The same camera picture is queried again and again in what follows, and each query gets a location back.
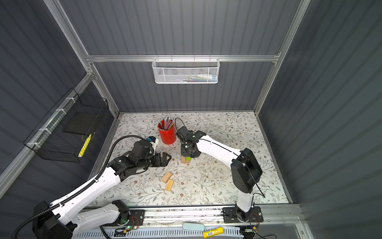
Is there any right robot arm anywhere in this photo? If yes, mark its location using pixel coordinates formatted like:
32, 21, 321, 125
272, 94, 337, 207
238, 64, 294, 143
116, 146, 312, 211
176, 126, 263, 222

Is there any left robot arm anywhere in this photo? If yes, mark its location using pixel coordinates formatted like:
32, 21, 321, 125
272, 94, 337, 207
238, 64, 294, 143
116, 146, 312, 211
32, 136, 171, 239

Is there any red pen cup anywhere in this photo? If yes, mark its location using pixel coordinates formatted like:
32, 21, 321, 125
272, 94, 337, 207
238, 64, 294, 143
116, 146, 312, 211
158, 119, 176, 145

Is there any floral table mat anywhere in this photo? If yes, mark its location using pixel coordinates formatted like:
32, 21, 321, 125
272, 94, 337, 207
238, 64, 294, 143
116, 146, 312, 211
90, 112, 288, 207

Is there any yellow highlighter in basket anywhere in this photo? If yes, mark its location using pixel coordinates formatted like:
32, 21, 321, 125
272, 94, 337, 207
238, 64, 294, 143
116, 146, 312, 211
78, 134, 93, 158

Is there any light blue eraser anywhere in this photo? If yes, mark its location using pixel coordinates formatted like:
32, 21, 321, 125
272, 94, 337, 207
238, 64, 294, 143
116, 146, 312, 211
182, 222, 205, 232

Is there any yellow glue stick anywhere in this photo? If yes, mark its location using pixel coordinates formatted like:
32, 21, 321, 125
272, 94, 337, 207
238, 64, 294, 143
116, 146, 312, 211
203, 227, 224, 239

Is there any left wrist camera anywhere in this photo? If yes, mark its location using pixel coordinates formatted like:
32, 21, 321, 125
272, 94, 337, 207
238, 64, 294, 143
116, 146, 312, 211
147, 136, 159, 150

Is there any black corrugated cable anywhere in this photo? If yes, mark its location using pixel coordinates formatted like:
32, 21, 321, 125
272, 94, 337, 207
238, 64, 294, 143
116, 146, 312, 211
11, 135, 150, 239

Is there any white wire basket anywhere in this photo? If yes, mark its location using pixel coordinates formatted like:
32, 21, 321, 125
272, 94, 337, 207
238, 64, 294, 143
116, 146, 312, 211
152, 59, 220, 84

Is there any black wire basket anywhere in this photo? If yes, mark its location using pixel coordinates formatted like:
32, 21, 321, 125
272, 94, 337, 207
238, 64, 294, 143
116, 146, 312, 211
24, 88, 109, 163

